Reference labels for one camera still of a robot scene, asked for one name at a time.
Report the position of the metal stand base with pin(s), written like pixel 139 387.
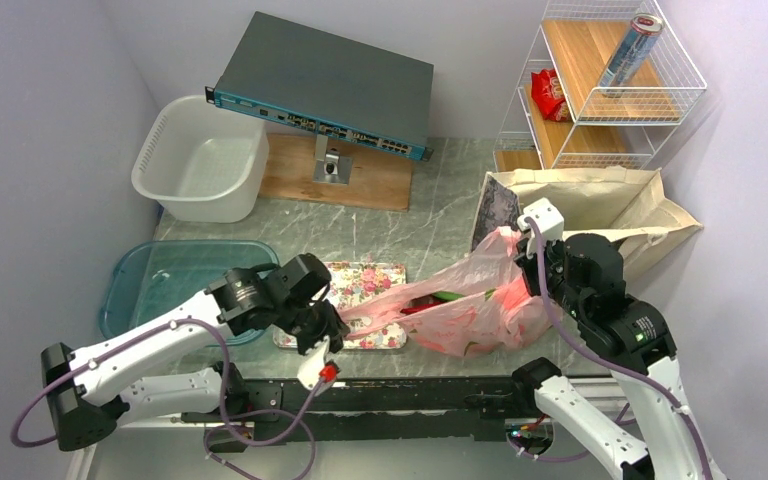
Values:
pixel 330 166

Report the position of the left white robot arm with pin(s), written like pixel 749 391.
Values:
pixel 179 362

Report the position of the red pepper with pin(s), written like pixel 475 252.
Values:
pixel 412 309

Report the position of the red snack packet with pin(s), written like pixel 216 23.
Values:
pixel 547 93

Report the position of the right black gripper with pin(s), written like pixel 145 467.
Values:
pixel 527 262

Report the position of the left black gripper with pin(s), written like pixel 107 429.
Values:
pixel 333 326

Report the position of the beige canvas tote bag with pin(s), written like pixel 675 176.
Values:
pixel 629 207

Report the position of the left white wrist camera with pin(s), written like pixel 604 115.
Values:
pixel 318 372

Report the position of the white wire shelf rack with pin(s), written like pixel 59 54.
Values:
pixel 577 39

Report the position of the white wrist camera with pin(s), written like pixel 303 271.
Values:
pixel 546 216
pixel 318 372

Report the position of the teal network switch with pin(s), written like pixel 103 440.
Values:
pixel 319 82

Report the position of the white plastic basin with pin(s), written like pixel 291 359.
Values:
pixel 202 163

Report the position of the blue drink can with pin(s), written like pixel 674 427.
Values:
pixel 638 41

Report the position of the pink plastic grocery bag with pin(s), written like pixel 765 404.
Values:
pixel 495 312

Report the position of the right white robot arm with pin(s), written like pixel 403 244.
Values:
pixel 583 276

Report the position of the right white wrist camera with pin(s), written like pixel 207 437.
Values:
pixel 546 216

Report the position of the wooden board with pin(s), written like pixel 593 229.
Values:
pixel 376 180

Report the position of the green pepper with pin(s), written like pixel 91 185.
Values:
pixel 446 296

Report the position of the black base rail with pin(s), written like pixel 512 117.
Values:
pixel 357 409

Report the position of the teal transparent plastic bin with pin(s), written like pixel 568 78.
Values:
pixel 154 277

